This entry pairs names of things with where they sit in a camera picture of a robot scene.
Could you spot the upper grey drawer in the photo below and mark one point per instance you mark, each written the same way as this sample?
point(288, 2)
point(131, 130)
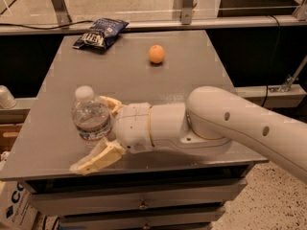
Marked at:
point(139, 198)

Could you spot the left metal frame post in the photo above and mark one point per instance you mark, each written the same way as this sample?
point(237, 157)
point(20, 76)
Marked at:
point(62, 13)

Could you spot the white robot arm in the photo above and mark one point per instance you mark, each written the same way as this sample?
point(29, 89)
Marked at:
point(206, 124)

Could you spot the lower grey drawer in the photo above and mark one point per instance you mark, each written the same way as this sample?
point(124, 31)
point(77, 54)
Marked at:
point(158, 219)

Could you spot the grey drawer cabinet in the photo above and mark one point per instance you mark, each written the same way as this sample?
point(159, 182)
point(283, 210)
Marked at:
point(154, 186)

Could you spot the metal frame post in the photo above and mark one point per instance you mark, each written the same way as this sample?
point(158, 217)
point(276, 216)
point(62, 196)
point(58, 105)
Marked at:
point(186, 12)
point(62, 13)

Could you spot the brown cardboard box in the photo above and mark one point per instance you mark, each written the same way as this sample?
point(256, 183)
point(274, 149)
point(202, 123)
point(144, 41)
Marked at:
point(8, 135)

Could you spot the orange fruit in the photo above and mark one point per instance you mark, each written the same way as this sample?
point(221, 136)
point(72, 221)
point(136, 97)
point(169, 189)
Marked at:
point(156, 54)

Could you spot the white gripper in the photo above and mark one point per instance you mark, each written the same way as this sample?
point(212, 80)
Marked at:
point(132, 126)

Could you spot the grey drawer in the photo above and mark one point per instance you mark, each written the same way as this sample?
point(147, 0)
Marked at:
point(158, 219)
point(139, 198)

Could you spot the blue Kettle chips bag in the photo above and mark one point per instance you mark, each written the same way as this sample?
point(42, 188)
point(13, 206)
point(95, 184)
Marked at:
point(102, 34)

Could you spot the centre metal frame post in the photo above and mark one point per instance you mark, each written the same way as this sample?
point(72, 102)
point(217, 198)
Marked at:
point(186, 12)

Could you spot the clear plastic water bottle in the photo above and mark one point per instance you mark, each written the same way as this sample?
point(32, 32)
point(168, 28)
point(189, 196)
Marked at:
point(90, 116)

